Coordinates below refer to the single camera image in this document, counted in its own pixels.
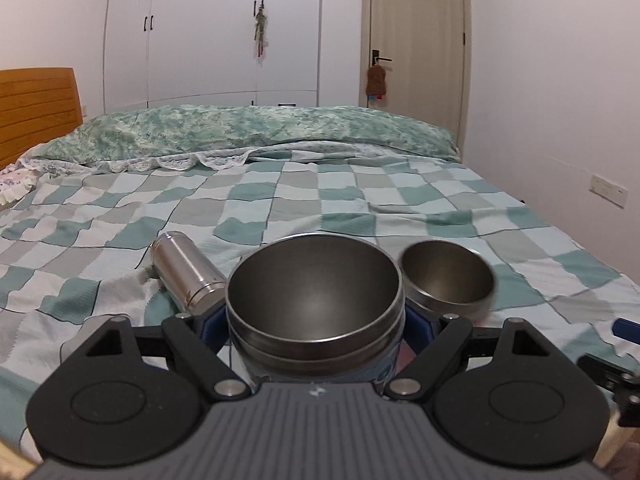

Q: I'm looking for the white wardrobe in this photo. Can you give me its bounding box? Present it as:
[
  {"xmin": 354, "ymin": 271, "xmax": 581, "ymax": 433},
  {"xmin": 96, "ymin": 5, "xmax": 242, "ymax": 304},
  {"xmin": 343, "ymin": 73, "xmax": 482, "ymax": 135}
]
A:
[{"xmin": 102, "ymin": 0, "xmax": 324, "ymax": 111}]

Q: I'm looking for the green floral pillow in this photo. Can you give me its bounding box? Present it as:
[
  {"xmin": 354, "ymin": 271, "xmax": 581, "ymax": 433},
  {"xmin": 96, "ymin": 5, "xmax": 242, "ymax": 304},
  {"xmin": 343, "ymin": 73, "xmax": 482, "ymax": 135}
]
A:
[{"xmin": 37, "ymin": 105, "xmax": 461, "ymax": 171}]

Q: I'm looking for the small steel cup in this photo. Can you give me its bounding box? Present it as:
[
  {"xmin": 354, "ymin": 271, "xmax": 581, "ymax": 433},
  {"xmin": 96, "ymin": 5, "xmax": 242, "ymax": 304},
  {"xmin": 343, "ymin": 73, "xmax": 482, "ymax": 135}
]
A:
[{"xmin": 400, "ymin": 240, "xmax": 497, "ymax": 319}]

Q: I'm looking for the brown hanging plush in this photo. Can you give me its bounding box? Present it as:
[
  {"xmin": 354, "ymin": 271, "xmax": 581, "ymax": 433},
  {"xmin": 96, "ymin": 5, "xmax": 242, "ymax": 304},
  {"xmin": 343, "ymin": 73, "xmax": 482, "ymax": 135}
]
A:
[{"xmin": 364, "ymin": 64, "xmax": 389, "ymax": 99}]

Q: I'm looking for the white wall socket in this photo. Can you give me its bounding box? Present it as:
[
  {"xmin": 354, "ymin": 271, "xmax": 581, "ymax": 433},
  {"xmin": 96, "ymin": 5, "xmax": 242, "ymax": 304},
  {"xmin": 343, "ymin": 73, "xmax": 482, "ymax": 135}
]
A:
[{"xmin": 589, "ymin": 173, "xmax": 629, "ymax": 209}]

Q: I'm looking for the white lace-edged cloth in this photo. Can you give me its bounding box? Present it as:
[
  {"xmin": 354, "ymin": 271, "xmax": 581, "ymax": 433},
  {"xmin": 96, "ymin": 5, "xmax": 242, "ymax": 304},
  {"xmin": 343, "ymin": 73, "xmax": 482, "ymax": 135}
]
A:
[{"xmin": 19, "ymin": 141, "xmax": 401, "ymax": 175}]

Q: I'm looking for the large steel cup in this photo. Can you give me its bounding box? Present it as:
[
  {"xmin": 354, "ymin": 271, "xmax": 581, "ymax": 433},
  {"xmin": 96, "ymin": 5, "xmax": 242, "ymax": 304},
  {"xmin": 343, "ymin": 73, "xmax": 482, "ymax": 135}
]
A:
[{"xmin": 225, "ymin": 233, "xmax": 406, "ymax": 393}]

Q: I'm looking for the hanging ornament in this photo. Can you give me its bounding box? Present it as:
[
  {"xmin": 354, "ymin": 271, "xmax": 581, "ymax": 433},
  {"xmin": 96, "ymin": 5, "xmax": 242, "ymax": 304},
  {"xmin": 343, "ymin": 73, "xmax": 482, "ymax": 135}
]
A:
[{"xmin": 251, "ymin": 7, "xmax": 271, "ymax": 62}]

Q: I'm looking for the checked bedsheet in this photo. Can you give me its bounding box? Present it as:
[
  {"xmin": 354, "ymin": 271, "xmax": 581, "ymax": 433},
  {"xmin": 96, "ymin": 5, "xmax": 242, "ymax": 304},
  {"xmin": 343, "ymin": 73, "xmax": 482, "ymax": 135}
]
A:
[{"xmin": 0, "ymin": 152, "xmax": 640, "ymax": 463}]

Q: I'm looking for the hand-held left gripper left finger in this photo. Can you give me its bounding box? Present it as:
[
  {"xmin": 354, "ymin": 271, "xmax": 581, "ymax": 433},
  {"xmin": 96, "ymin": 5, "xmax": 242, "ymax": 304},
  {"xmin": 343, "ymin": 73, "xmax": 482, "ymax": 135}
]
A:
[{"xmin": 62, "ymin": 307, "xmax": 252, "ymax": 402}]

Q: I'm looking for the steel flask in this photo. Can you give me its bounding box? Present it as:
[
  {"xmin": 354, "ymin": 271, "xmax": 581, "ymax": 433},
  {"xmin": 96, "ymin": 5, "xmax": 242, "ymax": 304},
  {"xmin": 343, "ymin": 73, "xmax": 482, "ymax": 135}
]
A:
[{"xmin": 151, "ymin": 230, "xmax": 229, "ymax": 311}]

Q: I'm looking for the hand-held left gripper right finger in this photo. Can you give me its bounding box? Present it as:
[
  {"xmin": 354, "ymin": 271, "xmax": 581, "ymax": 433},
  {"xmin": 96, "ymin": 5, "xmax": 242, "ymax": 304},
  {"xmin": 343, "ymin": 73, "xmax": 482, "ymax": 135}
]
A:
[{"xmin": 384, "ymin": 309, "xmax": 577, "ymax": 402}]

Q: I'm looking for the wooden headboard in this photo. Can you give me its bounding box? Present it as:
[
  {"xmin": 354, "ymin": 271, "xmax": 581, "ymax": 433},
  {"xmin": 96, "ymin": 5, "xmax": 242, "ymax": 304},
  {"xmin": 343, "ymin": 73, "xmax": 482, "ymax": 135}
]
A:
[{"xmin": 0, "ymin": 67, "xmax": 84, "ymax": 171}]

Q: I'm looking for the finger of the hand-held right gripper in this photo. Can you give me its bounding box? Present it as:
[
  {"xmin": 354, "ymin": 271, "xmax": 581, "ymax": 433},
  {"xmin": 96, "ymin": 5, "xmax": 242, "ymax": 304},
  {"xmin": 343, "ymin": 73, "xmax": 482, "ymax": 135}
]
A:
[
  {"xmin": 577, "ymin": 353, "xmax": 640, "ymax": 402},
  {"xmin": 613, "ymin": 317, "xmax": 640, "ymax": 345}
]

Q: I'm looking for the cream door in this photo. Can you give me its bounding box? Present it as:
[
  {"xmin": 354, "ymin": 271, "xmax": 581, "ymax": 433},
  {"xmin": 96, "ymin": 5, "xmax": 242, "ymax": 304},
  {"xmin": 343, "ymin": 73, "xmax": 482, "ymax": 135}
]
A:
[{"xmin": 359, "ymin": 0, "xmax": 474, "ymax": 145}]

